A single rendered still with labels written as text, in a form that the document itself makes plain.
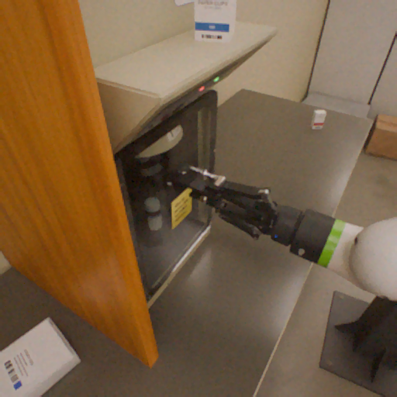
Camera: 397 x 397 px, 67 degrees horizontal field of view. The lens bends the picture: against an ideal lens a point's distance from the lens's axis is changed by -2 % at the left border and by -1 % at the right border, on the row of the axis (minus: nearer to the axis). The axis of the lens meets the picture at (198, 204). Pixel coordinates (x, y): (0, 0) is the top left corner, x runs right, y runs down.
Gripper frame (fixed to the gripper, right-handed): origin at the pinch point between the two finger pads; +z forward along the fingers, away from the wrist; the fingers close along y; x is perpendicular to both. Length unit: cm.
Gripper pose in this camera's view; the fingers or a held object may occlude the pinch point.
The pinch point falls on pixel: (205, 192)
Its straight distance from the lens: 66.6
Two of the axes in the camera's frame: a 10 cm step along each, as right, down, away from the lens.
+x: -5.3, 5.8, -6.2
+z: -8.5, -3.6, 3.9
